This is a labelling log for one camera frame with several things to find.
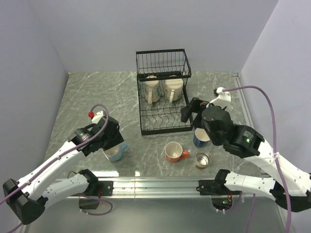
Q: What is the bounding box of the dark blue mug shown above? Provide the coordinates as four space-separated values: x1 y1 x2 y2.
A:
193 128 210 148

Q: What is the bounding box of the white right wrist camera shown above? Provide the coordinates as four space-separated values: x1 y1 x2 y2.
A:
207 87 231 109

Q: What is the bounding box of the cream mug green interior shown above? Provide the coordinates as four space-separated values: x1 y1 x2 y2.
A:
165 78 184 104

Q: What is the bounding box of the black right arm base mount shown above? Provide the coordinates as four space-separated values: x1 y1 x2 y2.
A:
196 180 241 196

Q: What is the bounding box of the tall cream coral-pattern mug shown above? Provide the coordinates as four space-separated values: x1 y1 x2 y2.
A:
145 80 160 105

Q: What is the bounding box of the orange mug white interior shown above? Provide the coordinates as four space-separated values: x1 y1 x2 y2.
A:
164 142 190 163

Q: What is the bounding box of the light blue mug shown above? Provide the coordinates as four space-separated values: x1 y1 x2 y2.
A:
104 142 128 162

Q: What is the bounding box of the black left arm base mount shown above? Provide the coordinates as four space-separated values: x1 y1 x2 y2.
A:
82 181 114 197

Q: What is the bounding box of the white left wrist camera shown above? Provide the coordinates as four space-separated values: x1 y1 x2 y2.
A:
88 110 106 124

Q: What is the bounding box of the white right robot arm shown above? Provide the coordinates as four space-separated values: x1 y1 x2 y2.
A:
181 98 311 213

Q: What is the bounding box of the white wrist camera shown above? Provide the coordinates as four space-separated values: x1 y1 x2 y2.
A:
88 110 106 124
207 87 231 109

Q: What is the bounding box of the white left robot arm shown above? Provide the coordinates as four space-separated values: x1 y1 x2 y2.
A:
2 116 124 225

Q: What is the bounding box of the black wire dish rack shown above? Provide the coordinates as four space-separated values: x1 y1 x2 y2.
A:
136 49 193 135

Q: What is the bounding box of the aluminium rail table edge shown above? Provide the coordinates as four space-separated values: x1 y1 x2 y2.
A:
23 176 282 200

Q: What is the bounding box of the stainless steel cup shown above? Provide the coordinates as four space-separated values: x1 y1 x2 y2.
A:
194 150 212 169

